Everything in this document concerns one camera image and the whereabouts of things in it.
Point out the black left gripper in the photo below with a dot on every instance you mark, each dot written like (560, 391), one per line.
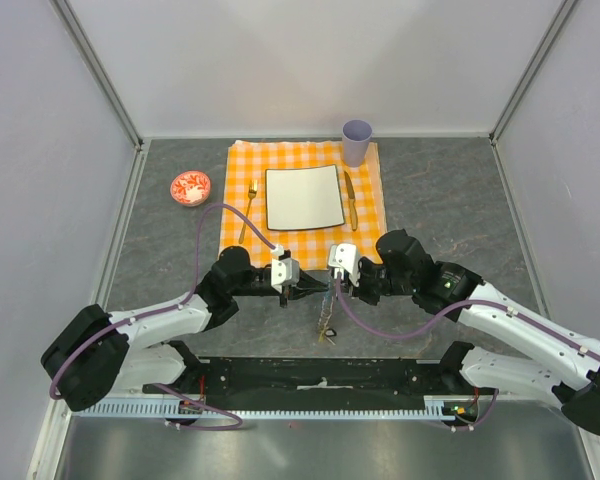
(305, 286)

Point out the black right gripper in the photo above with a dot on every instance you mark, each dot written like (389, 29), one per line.
(361, 292)

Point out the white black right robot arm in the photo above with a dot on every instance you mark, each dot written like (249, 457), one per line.
(557, 366)

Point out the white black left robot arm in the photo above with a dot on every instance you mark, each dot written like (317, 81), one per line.
(100, 352)

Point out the white square plate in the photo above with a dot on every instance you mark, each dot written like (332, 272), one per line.
(303, 199)

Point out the orange white checkered cloth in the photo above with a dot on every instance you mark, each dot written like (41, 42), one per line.
(250, 160)

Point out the gold knife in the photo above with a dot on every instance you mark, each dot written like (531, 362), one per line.
(351, 201)

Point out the gold fork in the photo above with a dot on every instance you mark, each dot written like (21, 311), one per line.
(252, 193)

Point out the red white patterned bowl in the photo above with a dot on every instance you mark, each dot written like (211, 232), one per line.
(191, 188)

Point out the lilac plastic cup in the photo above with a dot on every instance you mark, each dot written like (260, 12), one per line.
(356, 136)

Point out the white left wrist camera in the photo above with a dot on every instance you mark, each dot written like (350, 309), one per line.
(285, 271)

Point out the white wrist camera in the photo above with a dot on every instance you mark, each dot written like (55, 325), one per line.
(343, 262)
(285, 271)

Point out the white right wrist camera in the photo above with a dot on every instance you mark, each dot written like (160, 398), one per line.
(343, 262)

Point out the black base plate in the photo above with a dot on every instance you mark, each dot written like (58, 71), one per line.
(319, 384)

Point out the grey slotted cable duct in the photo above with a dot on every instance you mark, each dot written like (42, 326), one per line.
(162, 407)

